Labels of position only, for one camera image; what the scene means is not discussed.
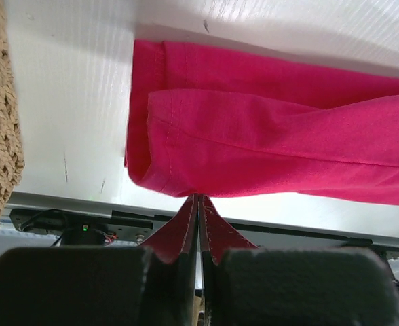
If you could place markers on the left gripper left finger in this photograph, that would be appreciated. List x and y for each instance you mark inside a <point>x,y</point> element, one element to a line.
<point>170,287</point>

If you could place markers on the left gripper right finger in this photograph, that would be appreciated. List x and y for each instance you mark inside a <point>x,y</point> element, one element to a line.
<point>216,237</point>

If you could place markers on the pink t shirt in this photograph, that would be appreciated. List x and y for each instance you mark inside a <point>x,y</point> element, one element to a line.
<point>225,123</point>

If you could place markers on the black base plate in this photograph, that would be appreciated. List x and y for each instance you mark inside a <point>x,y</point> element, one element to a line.
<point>124,227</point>

